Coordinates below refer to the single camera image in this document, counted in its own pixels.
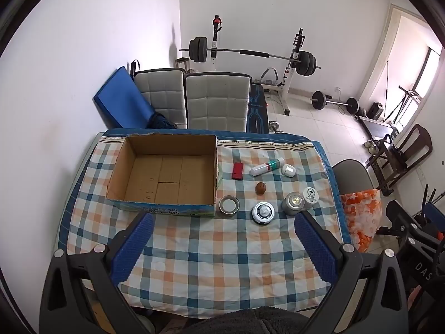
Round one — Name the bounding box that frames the dark blue bag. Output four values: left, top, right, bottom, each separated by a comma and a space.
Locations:
148, 112, 178, 130

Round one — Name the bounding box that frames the small white round jar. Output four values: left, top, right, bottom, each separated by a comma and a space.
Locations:
302, 187, 320, 209

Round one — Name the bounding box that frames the white tube with green label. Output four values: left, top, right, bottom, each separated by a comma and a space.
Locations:
249, 158, 286, 176

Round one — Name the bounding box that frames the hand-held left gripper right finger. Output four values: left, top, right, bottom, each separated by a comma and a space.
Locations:
294, 210, 409, 334

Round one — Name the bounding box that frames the blue foam mat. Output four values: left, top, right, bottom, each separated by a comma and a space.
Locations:
92, 66, 157, 129

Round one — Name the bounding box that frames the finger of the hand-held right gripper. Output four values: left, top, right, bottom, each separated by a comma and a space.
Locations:
385, 200, 419, 239
421, 202, 445, 224

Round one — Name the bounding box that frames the black exercise mat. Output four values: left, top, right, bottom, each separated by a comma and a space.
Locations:
248, 83, 270, 134

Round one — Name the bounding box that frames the cardboard box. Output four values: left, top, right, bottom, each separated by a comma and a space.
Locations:
105, 133, 220, 218

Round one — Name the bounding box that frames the long barbell with black plates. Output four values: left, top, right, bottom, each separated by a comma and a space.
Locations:
179, 36, 321, 76

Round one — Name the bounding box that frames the round white and black compact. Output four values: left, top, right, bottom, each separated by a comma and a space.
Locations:
251, 202, 275, 225

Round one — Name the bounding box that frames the short barbell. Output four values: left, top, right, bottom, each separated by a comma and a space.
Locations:
310, 90, 359, 114

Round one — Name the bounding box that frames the orange and white bag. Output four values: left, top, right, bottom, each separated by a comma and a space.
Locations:
340, 188, 382, 254

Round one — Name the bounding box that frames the white padded chair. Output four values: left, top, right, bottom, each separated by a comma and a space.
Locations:
184, 72, 251, 133
134, 68, 188, 130

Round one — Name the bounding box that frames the person's dark grey clothing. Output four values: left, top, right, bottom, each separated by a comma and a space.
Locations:
181, 306, 313, 334

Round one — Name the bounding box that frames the dark wooden chair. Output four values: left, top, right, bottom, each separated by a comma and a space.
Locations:
365, 124, 433, 197

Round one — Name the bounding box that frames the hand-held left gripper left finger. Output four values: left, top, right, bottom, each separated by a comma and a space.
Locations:
38, 212, 155, 334

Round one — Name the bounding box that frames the white barbell rack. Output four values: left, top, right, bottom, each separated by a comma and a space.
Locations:
209, 16, 306, 116

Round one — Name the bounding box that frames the silver round jar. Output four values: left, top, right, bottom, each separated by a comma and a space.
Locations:
281, 192, 305, 216

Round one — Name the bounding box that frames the grey round chair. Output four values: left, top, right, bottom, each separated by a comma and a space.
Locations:
331, 159, 376, 195

